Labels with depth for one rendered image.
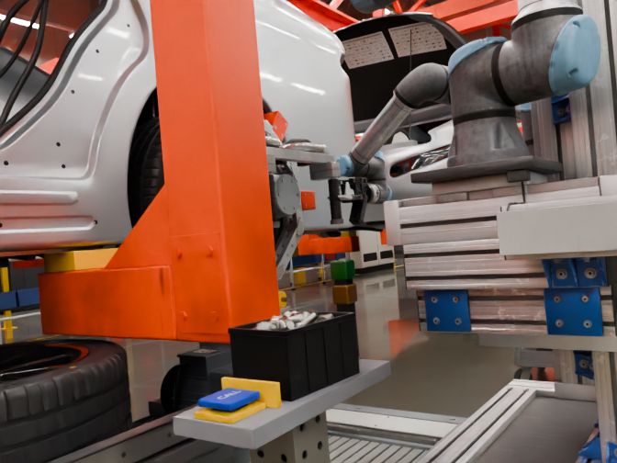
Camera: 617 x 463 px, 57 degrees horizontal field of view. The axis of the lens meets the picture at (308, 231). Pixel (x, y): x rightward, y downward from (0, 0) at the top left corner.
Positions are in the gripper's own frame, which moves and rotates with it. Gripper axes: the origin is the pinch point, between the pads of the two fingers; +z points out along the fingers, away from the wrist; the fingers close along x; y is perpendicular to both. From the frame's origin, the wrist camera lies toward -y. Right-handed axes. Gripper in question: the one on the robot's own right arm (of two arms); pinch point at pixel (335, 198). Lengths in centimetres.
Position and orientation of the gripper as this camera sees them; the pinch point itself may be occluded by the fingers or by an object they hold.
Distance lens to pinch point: 185.4
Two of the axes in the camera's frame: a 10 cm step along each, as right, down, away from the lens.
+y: -0.9, -10.0, 0.1
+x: 8.2, -0.8, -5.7
